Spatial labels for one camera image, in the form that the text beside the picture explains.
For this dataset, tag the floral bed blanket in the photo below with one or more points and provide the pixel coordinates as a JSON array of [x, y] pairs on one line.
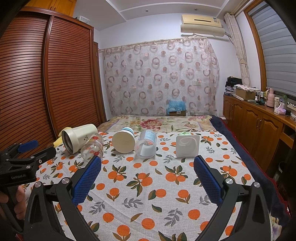
[[200, 123]]

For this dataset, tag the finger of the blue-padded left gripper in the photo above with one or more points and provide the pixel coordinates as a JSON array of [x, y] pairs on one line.
[[28, 146]]

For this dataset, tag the dark blue blanket edge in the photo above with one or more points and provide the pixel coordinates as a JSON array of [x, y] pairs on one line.
[[275, 203]]

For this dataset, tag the beige patterned window curtain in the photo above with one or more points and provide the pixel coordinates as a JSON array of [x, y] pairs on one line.
[[237, 40]]

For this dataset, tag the white paper cup blue stripes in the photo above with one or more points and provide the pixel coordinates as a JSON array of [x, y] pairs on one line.
[[124, 140]]

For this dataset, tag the pink tissue pack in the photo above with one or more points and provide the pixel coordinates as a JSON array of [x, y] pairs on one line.
[[280, 109]]

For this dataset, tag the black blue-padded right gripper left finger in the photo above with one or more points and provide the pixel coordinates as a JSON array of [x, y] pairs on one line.
[[41, 220]]

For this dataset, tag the cream wall air conditioner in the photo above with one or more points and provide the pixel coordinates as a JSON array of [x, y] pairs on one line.
[[197, 24]]

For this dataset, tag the cream thermos cup yellow handle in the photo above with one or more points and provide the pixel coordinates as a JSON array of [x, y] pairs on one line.
[[74, 138]]

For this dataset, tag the brown wooden sideboard cabinet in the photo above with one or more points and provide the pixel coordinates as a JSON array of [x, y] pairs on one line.
[[269, 138]]

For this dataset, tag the cardboard box on sideboard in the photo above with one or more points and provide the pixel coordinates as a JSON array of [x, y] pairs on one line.
[[245, 94]]

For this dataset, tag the pink kettle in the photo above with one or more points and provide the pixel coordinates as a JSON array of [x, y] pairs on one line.
[[269, 94]]

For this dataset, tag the orange-print white tablecloth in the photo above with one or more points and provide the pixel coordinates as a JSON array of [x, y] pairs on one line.
[[160, 198]]

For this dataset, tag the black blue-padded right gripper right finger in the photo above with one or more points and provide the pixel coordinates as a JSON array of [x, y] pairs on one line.
[[252, 222]]

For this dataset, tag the grey window roller blind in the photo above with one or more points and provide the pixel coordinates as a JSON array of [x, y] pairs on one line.
[[278, 47]]

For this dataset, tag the white square cup green body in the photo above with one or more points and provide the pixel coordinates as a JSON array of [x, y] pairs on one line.
[[187, 145]]

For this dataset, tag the pink circle-pattern curtain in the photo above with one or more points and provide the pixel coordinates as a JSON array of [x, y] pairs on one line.
[[142, 79]]

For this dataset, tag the clear glass with fruit print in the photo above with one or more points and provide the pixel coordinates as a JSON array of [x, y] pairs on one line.
[[93, 147]]

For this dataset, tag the brown louvered wooden wardrobe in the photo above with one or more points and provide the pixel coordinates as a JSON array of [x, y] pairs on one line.
[[49, 77]]

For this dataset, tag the translucent plastic cup with label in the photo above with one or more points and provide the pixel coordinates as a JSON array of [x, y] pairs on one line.
[[145, 146]]

